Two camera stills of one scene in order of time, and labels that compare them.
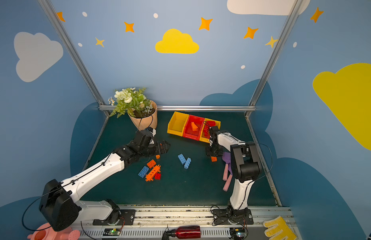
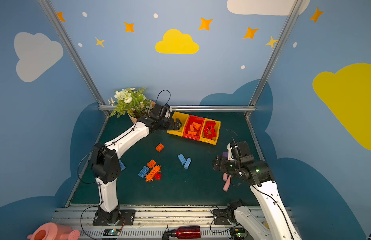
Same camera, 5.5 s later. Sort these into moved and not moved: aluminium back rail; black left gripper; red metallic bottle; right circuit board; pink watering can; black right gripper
Moved: black right gripper; black left gripper
Not moved: right circuit board; aluminium back rail; red metallic bottle; pink watering can
